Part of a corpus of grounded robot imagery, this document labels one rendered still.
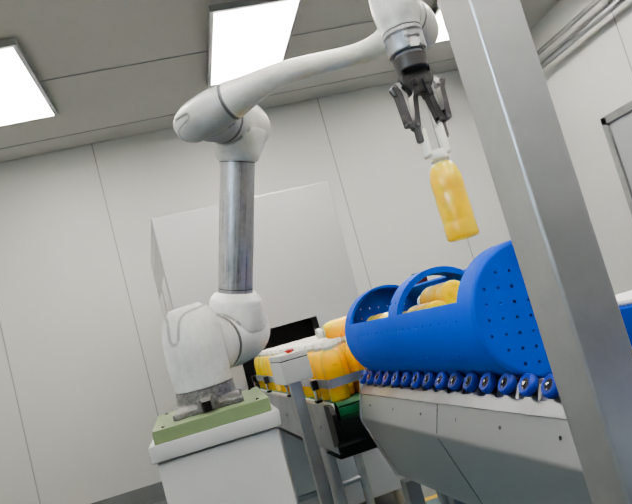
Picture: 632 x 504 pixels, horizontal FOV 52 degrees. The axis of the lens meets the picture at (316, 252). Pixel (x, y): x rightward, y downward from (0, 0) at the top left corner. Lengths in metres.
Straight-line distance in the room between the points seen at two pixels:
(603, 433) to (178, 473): 1.15
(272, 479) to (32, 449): 5.03
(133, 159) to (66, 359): 1.99
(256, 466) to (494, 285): 0.73
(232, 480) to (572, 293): 1.15
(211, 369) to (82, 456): 4.85
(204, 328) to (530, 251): 1.14
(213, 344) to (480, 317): 0.72
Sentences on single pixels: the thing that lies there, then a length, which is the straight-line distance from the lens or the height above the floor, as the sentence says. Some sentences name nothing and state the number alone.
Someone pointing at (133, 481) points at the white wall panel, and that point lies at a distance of 6.49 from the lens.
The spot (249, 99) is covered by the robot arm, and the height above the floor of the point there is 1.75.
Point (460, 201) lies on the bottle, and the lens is 1.43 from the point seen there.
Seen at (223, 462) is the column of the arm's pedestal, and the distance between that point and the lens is 1.66.
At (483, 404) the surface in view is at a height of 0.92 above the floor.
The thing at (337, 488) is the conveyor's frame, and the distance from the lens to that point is 2.57.
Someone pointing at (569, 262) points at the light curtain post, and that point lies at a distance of 0.69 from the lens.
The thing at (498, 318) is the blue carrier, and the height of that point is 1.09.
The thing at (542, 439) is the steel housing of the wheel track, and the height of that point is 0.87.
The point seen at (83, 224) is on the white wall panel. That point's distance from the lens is 6.57.
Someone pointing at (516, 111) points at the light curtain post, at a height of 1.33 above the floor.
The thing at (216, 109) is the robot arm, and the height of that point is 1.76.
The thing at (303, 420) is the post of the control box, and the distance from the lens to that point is 2.33.
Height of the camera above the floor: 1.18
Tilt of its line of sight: 6 degrees up
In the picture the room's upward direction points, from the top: 15 degrees counter-clockwise
